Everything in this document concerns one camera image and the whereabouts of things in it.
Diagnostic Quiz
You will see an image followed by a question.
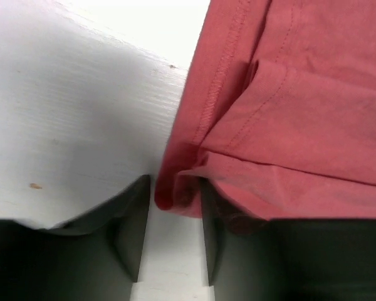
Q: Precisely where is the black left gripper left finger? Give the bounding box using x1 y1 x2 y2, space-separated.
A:
0 175 151 300

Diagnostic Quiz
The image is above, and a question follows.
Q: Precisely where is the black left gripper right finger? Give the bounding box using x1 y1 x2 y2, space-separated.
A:
199 178 376 300

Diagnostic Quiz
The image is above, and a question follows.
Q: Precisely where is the pink red t-shirt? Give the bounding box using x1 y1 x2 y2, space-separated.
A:
154 1 376 229

